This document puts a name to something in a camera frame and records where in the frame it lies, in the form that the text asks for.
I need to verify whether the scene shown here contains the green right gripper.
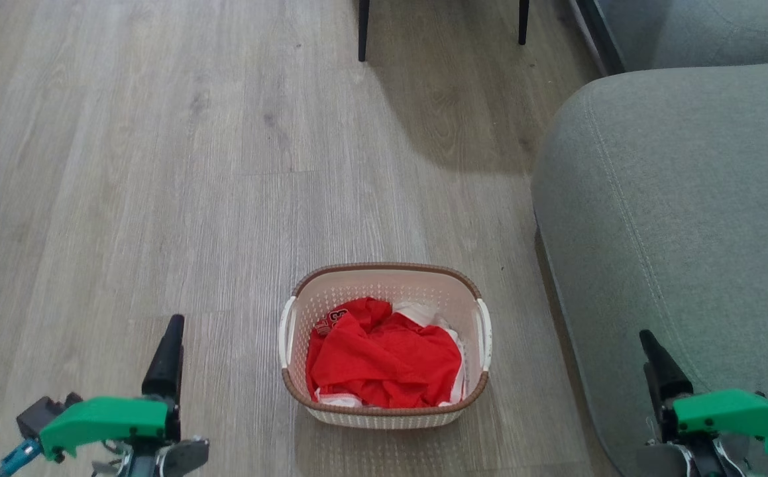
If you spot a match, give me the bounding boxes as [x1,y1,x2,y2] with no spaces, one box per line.
[639,329,768,456]

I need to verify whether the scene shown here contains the white garment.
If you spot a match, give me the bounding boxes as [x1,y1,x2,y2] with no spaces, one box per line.
[315,301,468,407]

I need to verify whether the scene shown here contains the grey sofa cushion dark frame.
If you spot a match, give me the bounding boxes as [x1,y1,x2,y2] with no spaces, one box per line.
[571,0,768,76]

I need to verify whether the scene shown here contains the grey fabric sofa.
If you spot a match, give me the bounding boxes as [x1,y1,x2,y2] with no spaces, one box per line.
[531,62,768,477]

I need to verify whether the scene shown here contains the red shirt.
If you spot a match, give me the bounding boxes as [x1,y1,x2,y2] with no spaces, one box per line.
[305,297,463,409]

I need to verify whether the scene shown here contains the white laundry basket brown rim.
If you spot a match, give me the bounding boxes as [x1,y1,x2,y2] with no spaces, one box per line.
[278,262,492,429]

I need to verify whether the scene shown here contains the teal left arm cable connector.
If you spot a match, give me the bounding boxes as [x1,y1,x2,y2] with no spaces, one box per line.
[0,438,44,477]

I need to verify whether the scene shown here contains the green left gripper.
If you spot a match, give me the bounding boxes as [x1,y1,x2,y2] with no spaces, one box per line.
[38,314,186,462]

